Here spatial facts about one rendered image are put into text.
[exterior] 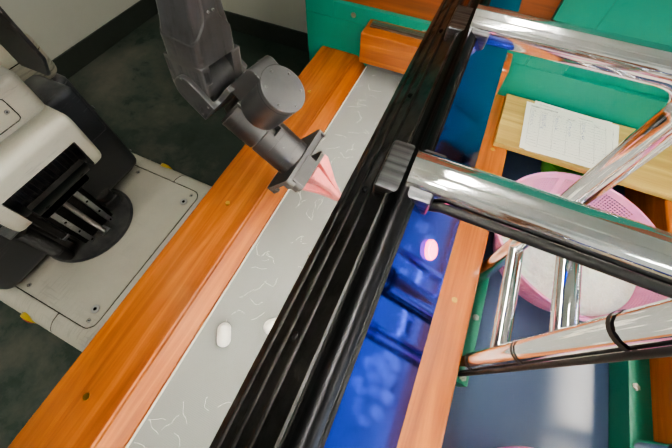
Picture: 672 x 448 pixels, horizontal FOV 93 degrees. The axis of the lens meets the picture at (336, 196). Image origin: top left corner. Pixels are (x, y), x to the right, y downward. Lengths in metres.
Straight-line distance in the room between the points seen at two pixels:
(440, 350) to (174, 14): 0.51
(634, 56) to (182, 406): 0.58
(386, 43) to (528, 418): 0.69
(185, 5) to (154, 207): 0.96
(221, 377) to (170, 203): 0.83
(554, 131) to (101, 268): 1.27
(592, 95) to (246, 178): 0.69
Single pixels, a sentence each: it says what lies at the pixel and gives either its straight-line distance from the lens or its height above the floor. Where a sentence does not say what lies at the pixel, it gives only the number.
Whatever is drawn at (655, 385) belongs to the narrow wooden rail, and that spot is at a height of 0.72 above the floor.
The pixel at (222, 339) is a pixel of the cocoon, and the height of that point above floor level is 0.76.
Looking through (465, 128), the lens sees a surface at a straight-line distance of 0.23.
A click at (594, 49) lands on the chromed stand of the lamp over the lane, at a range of 0.29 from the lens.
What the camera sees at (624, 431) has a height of 0.71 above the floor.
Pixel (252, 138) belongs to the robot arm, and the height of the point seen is 0.93.
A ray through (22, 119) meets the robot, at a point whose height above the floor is 0.81.
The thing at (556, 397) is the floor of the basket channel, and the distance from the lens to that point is 0.66.
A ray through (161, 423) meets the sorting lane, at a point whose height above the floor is 0.74.
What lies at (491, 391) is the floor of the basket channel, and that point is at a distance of 0.62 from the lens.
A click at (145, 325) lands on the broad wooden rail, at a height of 0.77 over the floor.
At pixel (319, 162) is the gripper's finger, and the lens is 0.45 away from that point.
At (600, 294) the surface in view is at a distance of 0.67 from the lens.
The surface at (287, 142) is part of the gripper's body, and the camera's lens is 0.44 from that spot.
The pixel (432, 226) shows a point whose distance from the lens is 0.18.
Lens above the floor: 1.24
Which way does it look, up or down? 59 degrees down
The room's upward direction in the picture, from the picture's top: straight up
